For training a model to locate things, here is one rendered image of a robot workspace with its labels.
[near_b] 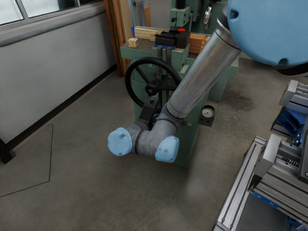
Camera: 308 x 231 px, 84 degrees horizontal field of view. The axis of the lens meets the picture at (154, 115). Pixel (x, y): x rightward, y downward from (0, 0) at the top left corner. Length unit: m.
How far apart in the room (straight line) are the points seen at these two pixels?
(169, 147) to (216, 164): 1.12
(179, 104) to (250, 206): 0.87
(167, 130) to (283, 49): 0.34
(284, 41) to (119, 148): 0.40
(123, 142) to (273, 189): 0.54
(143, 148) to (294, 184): 0.48
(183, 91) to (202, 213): 1.01
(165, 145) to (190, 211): 0.92
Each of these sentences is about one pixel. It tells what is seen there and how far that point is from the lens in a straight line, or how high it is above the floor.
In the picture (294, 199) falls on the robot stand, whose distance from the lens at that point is 0.78.
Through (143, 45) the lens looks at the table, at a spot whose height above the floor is 0.90.
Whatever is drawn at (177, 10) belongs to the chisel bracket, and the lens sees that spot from 0.96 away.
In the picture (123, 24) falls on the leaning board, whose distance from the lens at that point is 2.30.
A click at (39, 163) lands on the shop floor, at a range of 1.74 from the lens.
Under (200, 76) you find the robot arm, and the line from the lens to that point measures 0.43.
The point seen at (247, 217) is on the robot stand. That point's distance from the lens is 1.19.
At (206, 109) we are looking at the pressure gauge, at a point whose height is 0.68.
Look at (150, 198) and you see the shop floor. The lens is 1.33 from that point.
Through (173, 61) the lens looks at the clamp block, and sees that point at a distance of 0.78.
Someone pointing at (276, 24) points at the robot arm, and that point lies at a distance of 0.23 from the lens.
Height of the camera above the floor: 1.23
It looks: 42 degrees down
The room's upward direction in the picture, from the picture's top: straight up
